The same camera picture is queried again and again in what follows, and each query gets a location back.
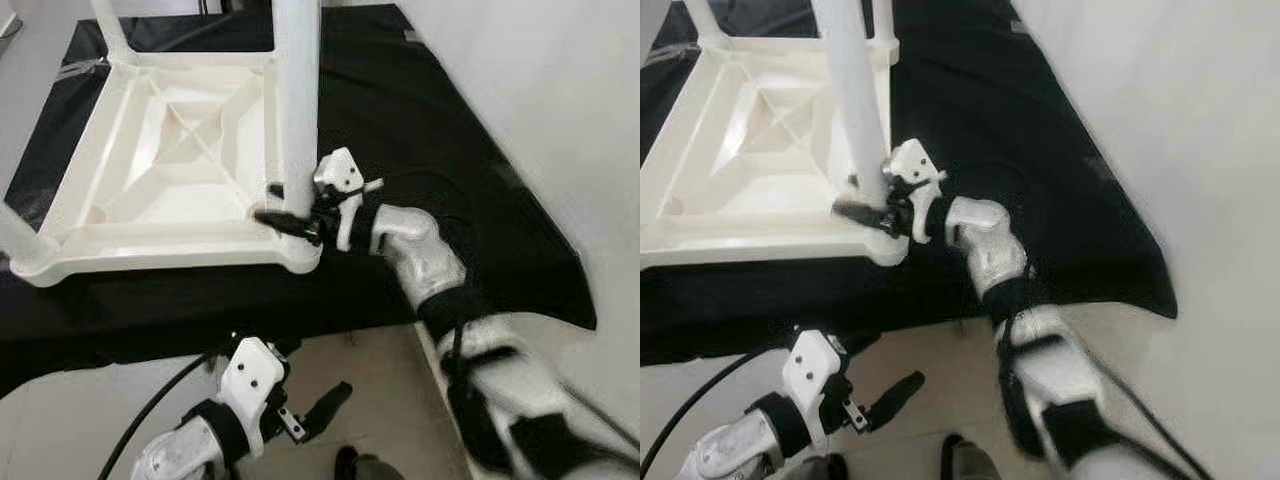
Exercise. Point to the clear plastic wrap piece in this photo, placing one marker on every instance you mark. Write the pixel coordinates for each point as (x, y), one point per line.
(85, 68)
(665, 55)

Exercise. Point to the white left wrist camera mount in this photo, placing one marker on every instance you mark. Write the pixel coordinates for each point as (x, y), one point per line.
(250, 375)
(812, 365)

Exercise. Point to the white plastic table top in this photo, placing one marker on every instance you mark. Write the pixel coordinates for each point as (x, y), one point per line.
(760, 245)
(150, 240)

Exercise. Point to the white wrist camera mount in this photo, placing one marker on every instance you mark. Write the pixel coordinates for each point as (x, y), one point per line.
(340, 170)
(250, 375)
(812, 365)
(912, 162)

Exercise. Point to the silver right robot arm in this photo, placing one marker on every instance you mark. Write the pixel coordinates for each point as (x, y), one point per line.
(420, 255)
(990, 245)

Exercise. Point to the white plastic table leg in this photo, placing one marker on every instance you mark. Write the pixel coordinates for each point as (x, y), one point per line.
(855, 100)
(112, 30)
(703, 20)
(20, 240)
(885, 20)
(298, 100)

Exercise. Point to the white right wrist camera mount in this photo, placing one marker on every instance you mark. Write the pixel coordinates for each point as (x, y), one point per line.
(340, 170)
(912, 162)

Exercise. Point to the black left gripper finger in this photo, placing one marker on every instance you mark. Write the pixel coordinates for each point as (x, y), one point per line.
(898, 393)
(330, 402)

